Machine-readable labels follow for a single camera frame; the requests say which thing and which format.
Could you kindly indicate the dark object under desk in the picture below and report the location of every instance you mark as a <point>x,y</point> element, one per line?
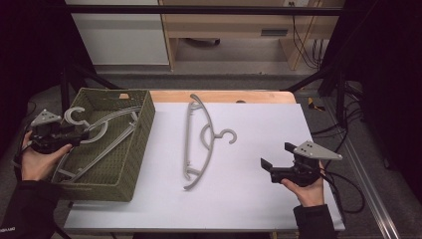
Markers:
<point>202,41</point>

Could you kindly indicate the white cabinet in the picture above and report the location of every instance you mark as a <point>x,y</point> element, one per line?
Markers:
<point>122,36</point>

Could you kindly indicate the yellow and black tool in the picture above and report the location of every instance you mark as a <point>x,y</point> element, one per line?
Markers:
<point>313,105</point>

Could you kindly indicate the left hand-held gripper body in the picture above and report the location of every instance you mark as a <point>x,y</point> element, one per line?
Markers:
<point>46,118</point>

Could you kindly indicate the grey plastic hanger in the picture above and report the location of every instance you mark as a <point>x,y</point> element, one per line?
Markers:
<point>187,132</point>
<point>73,110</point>
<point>104,131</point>

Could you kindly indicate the person's right hand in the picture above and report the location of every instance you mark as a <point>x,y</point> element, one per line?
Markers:
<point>308,195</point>

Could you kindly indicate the green woven basket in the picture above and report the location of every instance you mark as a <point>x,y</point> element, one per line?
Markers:
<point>126,159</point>

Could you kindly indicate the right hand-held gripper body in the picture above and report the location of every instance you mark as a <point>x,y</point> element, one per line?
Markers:
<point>313,152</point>

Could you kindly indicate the person's left hand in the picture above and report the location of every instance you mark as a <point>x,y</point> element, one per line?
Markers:
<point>38,164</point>

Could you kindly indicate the white table board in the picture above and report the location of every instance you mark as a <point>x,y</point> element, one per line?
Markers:
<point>265,132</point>

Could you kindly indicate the aluminium rail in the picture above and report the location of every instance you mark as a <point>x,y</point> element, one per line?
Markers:
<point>368,186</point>

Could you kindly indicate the wooden table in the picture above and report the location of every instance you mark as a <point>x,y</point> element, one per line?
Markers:
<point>219,96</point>

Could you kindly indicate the black frame leg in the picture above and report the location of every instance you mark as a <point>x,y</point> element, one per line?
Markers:
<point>340,96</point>
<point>64,89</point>

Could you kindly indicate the black horizontal frame bar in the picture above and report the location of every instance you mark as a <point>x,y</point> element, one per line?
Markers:
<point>199,10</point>

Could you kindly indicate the light wooden desk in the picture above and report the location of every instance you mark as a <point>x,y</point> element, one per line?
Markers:
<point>232,25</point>

